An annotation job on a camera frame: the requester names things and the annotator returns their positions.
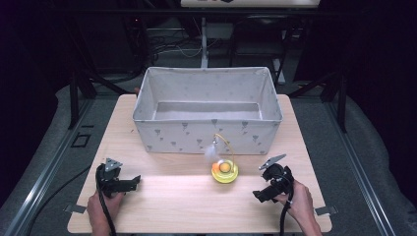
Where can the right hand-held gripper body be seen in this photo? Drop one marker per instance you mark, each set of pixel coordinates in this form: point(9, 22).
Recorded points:
point(278, 178)

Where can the white table leg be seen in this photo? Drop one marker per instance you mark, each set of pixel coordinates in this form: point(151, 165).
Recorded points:
point(204, 46)

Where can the metal table clip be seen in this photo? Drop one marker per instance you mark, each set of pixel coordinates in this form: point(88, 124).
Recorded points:
point(76, 208)
point(326, 210)

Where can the grey patterned fabric storage box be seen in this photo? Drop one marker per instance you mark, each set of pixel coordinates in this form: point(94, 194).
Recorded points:
point(206, 111)

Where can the black metal stand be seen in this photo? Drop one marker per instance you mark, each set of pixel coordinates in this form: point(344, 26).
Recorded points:
point(341, 98)
point(74, 98)

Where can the metal floor rail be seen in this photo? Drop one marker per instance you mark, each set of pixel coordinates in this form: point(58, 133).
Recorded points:
point(357, 170)
point(42, 177)

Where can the yellow cat toy with feather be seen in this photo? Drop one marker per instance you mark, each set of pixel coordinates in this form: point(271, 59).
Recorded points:
point(225, 172)

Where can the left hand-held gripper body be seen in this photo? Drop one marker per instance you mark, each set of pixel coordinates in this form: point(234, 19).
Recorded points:
point(109, 183)

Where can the person's right hand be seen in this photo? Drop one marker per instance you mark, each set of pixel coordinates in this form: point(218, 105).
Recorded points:
point(300, 201)

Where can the person's left hand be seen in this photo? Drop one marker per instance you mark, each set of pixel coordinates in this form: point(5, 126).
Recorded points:
point(105, 206)

